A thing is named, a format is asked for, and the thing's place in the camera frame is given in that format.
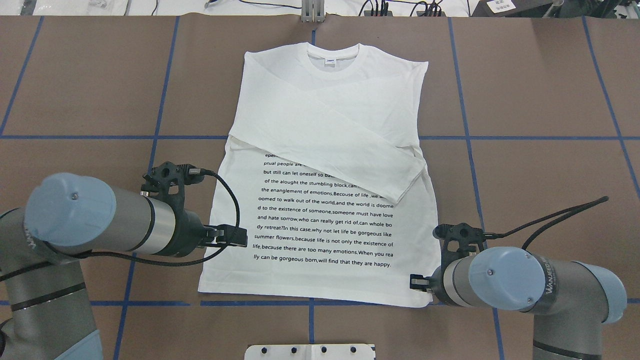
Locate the black box white label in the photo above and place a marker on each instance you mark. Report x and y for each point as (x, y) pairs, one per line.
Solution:
(520, 9)

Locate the white long-sleeve printed shirt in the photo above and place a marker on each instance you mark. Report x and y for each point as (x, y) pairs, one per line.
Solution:
(334, 192)

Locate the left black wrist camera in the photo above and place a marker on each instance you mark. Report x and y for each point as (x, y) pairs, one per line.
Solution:
(167, 181)

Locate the aluminium frame post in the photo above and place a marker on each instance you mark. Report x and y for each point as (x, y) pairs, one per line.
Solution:
(313, 11)

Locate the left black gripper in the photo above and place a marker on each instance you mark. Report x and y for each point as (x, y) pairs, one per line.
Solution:
(189, 227)

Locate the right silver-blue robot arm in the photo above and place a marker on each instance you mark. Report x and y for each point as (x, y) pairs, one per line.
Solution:
(570, 301)

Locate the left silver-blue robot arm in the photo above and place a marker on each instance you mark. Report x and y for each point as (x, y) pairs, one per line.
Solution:
(69, 218)

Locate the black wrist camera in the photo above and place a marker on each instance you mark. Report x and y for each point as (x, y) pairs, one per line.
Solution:
(462, 240)
(167, 181)

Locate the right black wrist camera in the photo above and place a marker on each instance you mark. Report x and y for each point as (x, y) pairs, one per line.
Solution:
(462, 240)

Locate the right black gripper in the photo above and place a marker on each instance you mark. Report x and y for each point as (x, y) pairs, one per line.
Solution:
(436, 281)

